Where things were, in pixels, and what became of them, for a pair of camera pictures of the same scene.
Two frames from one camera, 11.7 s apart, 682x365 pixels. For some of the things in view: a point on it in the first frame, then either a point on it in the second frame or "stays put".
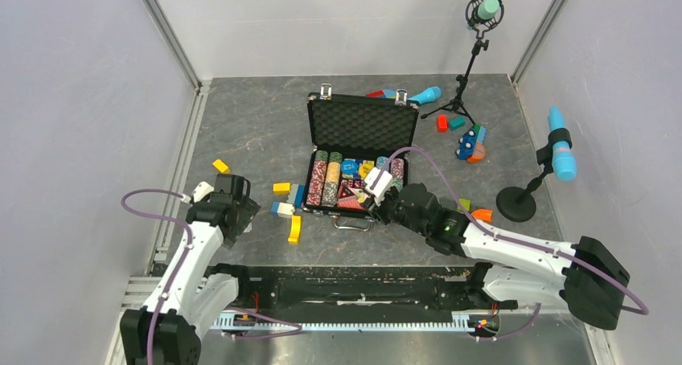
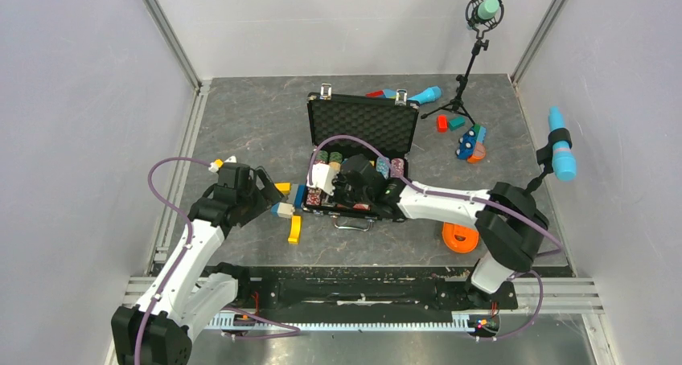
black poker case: [358, 152] stays put
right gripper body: [385, 205] to [344, 191]
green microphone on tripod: [483, 11] stays put
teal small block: [456, 123] stays put
